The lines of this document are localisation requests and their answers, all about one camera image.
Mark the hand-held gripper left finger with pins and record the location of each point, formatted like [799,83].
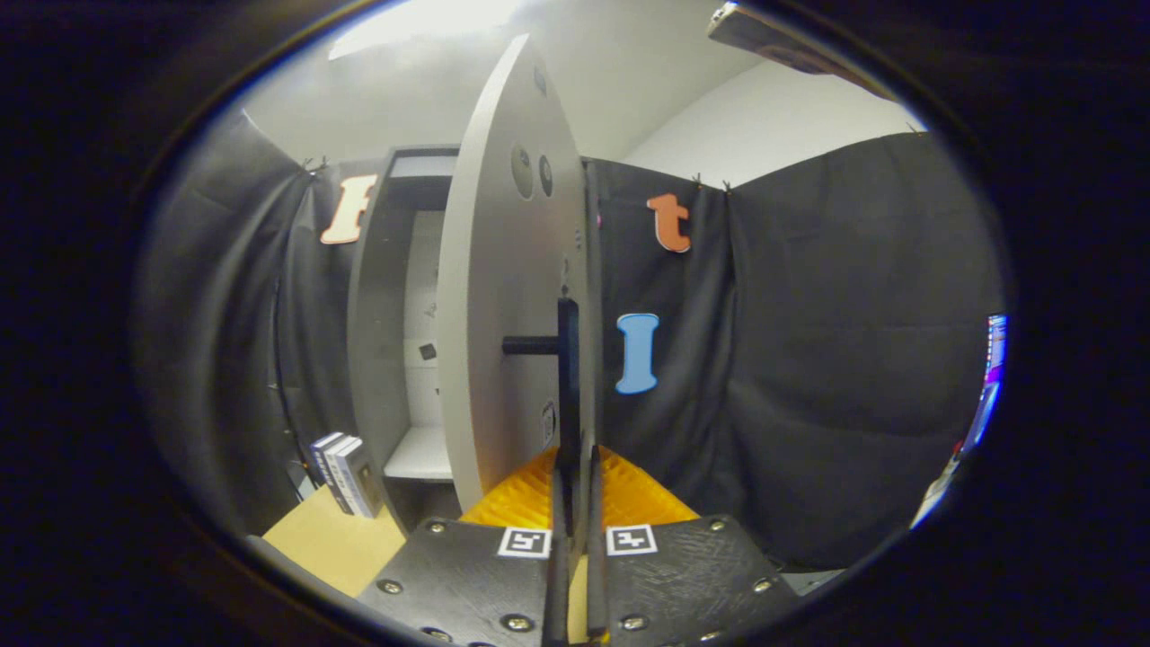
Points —
[557,575]

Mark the light grey cabinet door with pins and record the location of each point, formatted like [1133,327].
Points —
[503,314]

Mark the dark grey cabinet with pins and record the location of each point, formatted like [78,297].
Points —
[377,341]

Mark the grey book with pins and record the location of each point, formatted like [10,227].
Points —
[340,463]
[367,481]
[322,454]

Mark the black backdrop cloth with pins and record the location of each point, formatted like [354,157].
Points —
[809,359]

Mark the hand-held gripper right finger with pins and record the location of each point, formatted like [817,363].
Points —
[597,575]

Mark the dark flat panel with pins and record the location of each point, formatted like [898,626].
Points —
[773,40]

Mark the lit computer screen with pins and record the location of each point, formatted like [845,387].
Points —
[993,359]

